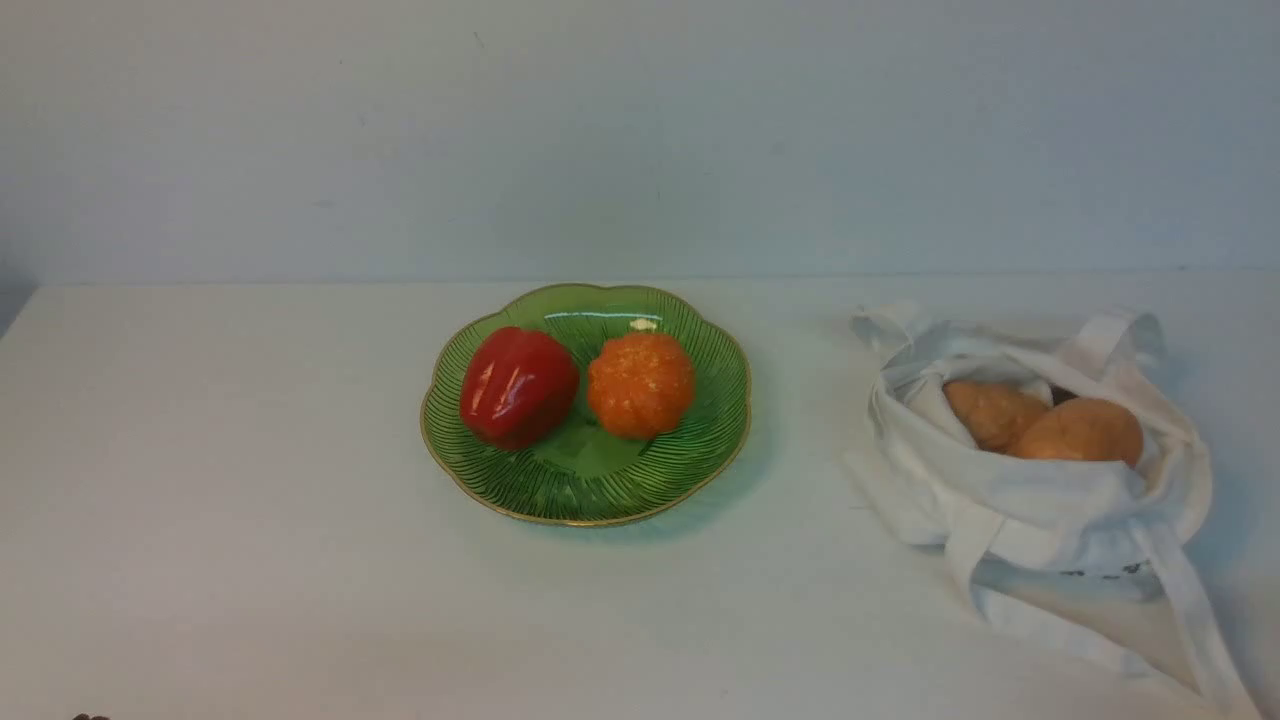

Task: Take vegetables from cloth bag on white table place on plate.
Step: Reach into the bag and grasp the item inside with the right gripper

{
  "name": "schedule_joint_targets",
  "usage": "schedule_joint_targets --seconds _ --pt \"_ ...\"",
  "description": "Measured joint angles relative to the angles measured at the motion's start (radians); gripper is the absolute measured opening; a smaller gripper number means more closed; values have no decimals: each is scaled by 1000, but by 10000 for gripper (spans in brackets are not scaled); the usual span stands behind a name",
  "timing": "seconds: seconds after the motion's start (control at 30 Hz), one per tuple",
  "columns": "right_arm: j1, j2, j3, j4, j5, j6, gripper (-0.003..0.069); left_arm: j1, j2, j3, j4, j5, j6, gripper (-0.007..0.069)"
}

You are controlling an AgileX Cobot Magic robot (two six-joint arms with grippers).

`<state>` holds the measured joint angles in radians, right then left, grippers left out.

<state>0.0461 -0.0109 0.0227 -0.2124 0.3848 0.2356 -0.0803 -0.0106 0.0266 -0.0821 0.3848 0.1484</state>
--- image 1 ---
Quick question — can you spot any brown potato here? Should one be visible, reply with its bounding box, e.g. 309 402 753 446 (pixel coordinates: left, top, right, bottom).
1007 397 1146 468

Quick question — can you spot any white cloth bag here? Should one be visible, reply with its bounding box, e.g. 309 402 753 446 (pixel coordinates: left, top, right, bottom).
845 304 1260 719

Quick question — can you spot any orange pumpkin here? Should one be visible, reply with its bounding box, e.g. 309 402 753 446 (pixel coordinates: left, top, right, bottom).
588 332 696 441

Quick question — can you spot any red bell pepper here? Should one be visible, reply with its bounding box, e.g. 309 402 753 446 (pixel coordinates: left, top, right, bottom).
460 325 580 451

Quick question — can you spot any green glass plate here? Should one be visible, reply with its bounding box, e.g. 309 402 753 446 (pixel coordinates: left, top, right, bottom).
419 283 753 527

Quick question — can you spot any orange-brown sweet potato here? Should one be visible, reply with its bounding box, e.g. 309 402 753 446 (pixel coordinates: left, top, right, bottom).
943 380 1050 454

